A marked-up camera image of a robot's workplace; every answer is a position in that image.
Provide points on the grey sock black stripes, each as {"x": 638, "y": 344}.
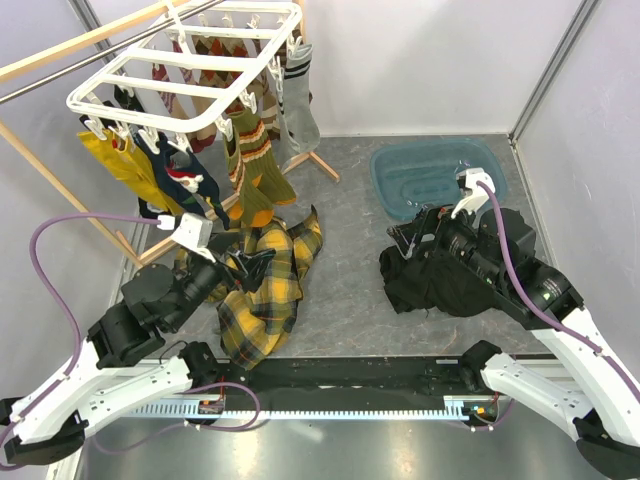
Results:
{"x": 301, "y": 126}

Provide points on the olive striped sock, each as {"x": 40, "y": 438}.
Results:
{"x": 252, "y": 207}
{"x": 258, "y": 157}

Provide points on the navy santa sock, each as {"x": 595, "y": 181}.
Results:
{"x": 181, "y": 176}

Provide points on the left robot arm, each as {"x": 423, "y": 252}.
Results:
{"x": 103, "y": 382}

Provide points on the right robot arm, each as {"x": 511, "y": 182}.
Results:
{"x": 463, "y": 265}

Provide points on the black patterned sock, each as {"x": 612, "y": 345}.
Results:
{"x": 126, "y": 98}

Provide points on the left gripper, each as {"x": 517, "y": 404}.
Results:
{"x": 254, "y": 265}

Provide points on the argyle orange beige sock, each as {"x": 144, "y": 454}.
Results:
{"x": 217, "y": 46}

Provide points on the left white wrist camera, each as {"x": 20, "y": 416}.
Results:
{"x": 193, "y": 232}

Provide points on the wooden drying rack frame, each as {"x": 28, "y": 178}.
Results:
{"x": 93, "y": 38}

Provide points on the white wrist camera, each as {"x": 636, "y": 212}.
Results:
{"x": 193, "y": 232}
{"x": 474, "y": 196}

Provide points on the blue plastic basin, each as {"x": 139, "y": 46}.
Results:
{"x": 410, "y": 175}

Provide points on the yellow plaid shirt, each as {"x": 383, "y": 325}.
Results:
{"x": 256, "y": 324}

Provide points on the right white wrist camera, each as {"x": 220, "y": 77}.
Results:
{"x": 474, "y": 196}

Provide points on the brown beige striped sock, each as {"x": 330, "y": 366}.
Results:
{"x": 260, "y": 86}

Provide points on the metal hanging rod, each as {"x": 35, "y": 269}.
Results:
{"x": 99, "y": 55}

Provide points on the olive striped sock front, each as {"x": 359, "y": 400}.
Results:
{"x": 258, "y": 157}

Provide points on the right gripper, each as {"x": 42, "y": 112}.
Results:
{"x": 435, "y": 219}

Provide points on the black garment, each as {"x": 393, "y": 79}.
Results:
{"x": 430, "y": 279}

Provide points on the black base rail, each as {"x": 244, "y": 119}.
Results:
{"x": 334, "y": 388}

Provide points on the yellow sock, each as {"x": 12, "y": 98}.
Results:
{"x": 127, "y": 163}

